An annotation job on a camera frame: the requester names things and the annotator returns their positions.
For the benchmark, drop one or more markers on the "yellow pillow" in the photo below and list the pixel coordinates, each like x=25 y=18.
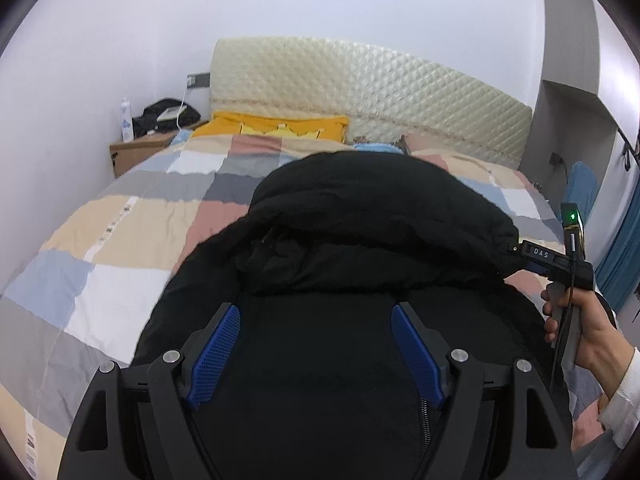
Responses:
x=326 y=128

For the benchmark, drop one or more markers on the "colourful patchwork duvet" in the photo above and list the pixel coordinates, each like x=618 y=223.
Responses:
x=85 y=296

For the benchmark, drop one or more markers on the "light blue pillow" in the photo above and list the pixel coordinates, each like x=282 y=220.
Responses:
x=378 y=148

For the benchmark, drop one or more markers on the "black bag on nightstand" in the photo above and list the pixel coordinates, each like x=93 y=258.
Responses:
x=147 y=122

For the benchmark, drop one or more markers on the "blue curtain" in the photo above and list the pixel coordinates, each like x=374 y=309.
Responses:
x=618 y=273

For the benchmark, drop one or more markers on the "grey wardrobe cabinet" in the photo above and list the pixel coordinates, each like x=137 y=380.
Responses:
x=587 y=108

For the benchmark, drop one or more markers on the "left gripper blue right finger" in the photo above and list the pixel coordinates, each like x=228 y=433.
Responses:
x=421 y=365

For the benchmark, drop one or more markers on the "pink pillow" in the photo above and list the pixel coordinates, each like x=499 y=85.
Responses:
x=413 y=142

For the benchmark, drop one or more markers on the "wall power socket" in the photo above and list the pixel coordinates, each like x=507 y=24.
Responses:
x=199 y=80

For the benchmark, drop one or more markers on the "white tablet device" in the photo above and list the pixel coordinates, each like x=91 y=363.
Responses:
x=171 y=113

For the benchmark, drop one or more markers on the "blue towel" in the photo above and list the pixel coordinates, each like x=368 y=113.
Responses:
x=581 y=189

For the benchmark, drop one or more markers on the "person right hand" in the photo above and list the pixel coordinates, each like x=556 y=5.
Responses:
x=602 y=349

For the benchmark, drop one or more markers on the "cream quilted headboard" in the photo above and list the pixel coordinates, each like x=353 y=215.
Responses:
x=383 y=93

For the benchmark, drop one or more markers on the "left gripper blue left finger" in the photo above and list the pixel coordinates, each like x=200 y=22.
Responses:
x=209 y=355

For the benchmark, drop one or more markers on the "black puffer jacket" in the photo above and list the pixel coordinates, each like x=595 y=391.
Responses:
x=315 y=386

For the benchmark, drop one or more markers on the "white spray bottle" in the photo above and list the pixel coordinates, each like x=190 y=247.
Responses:
x=126 y=121

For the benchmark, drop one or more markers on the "wooden nightstand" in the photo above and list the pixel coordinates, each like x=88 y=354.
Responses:
x=154 y=151

